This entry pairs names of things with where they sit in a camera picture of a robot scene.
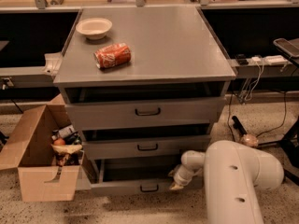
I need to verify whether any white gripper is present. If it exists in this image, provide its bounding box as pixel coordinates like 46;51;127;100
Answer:
168;165;200;190

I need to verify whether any grey bottom drawer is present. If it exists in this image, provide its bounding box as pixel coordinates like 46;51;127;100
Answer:
92;155;180;196

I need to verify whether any grey drawer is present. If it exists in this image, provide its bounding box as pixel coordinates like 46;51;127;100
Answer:
92;155;180;196
65;97;225;131
83;135;211;160

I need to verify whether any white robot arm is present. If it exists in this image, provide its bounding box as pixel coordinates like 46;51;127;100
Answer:
169;140;284;224

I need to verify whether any grey top drawer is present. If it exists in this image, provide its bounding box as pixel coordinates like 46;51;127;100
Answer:
65;97;225;131

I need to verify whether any grey middle drawer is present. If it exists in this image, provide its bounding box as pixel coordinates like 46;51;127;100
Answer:
83;135;211;160

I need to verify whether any grey drawer cabinet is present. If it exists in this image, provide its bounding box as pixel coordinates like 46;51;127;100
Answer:
53;5;237;161

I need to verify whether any clear plastic bottle on floor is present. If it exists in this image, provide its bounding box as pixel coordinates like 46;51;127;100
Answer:
240;134;259;147

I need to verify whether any white bottle in box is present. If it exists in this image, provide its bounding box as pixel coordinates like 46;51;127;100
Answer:
51;125;76;141

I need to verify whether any orange fruit in box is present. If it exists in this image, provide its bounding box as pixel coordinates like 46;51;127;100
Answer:
53;138;65;146

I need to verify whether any black chair base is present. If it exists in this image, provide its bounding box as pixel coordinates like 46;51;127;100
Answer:
231;115;299;187

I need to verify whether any brown cardboard box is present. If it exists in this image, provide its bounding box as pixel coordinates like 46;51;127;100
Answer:
0;95;96;202

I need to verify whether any crushed orange soda can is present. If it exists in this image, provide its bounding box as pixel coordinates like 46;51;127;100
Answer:
93;43;131;69

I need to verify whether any white power strip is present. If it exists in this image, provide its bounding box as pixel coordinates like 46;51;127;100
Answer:
251;55;288;65

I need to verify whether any white paper bowl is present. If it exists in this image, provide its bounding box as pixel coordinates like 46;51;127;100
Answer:
76;18;112;40

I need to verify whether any grey tablet device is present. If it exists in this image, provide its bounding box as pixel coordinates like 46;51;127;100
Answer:
273;38;299;58

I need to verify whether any black cable on floor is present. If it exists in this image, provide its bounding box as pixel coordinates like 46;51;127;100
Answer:
226;91;288;147

